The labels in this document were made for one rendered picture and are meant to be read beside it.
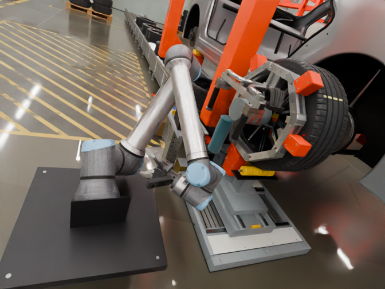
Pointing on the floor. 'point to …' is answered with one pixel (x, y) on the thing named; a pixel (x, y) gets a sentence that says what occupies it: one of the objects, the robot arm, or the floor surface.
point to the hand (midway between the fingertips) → (140, 160)
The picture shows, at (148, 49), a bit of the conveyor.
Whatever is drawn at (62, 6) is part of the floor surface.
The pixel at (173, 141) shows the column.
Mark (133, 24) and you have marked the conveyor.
